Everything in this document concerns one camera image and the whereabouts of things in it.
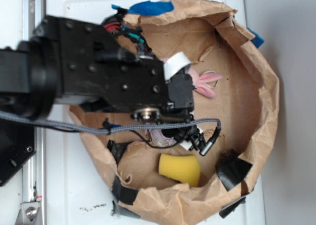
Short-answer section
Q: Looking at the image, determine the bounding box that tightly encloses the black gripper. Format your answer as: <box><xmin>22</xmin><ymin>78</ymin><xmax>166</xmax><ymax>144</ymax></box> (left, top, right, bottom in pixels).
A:
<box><xmin>58</xmin><ymin>19</ymin><xmax>194</xmax><ymax>123</ymax></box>

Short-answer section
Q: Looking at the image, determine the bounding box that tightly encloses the white paper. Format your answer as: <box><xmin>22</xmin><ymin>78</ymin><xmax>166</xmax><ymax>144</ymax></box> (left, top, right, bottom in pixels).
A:
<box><xmin>148</xmin><ymin>129</ymin><xmax>176</xmax><ymax>148</ymax></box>

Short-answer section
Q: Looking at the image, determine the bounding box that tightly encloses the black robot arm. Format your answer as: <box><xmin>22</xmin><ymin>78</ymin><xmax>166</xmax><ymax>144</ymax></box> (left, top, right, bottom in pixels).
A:
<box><xmin>0</xmin><ymin>16</ymin><xmax>194</xmax><ymax>122</ymax></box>

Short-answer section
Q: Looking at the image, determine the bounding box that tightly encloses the white paper label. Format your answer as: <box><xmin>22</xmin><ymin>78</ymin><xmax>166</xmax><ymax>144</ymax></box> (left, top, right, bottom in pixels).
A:
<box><xmin>163</xmin><ymin>52</ymin><xmax>191</xmax><ymax>81</ymax></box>

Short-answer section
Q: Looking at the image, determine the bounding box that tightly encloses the blue tape strip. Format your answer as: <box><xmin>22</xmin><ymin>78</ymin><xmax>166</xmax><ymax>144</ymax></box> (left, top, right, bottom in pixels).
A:
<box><xmin>126</xmin><ymin>0</ymin><xmax>174</xmax><ymax>16</ymax></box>

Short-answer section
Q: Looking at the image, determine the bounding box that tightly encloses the pink plush bunny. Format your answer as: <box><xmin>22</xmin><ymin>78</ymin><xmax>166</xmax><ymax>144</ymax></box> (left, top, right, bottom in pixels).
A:
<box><xmin>159</xmin><ymin>57</ymin><xmax>223</xmax><ymax>99</ymax></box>

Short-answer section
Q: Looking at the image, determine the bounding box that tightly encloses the white plastic board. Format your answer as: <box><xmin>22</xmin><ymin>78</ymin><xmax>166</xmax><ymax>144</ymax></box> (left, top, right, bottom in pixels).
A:
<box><xmin>45</xmin><ymin>0</ymin><xmax>266</xmax><ymax>225</ymax></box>

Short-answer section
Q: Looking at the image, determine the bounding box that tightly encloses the brown paper bag tray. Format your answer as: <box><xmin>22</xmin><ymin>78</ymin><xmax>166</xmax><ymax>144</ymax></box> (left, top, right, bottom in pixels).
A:
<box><xmin>80</xmin><ymin>0</ymin><xmax>279</xmax><ymax>225</ymax></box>

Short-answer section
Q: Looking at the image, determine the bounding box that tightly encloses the yellow sponge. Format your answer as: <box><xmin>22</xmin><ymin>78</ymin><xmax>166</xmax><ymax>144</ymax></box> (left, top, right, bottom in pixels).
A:
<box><xmin>158</xmin><ymin>153</ymin><xmax>201</xmax><ymax>187</ymax></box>

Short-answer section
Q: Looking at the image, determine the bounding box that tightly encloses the blue tape piece right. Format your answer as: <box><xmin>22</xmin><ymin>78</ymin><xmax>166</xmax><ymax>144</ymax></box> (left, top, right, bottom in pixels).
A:
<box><xmin>247</xmin><ymin>28</ymin><xmax>265</xmax><ymax>48</ymax></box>

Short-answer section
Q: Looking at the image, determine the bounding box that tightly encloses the black tape piece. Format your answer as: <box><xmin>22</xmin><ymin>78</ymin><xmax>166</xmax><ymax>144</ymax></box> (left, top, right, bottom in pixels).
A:
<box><xmin>216</xmin><ymin>149</ymin><xmax>253</xmax><ymax>191</ymax></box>

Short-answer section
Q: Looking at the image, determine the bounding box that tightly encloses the aluminium frame rail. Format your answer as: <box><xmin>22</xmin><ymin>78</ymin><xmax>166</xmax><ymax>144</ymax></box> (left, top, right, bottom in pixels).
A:
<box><xmin>22</xmin><ymin>0</ymin><xmax>47</xmax><ymax>225</ymax></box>

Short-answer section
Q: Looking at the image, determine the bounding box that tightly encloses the grey braided cable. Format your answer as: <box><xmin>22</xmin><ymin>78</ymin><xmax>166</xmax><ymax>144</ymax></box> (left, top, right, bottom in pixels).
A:
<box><xmin>0</xmin><ymin>111</ymin><xmax>222</xmax><ymax>156</ymax></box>

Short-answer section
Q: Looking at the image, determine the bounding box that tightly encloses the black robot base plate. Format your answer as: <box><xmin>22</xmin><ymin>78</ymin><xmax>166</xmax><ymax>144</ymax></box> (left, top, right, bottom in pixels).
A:
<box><xmin>0</xmin><ymin>120</ymin><xmax>37</xmax><ymax>186</ymax></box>

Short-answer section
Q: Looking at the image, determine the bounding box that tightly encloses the metal corner bracket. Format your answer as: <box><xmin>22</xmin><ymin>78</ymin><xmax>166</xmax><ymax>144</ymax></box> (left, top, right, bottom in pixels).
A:
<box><xmin>15</xmin><ymin>202</ymin><xmax>42</xmax><ymax>225</ymax></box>

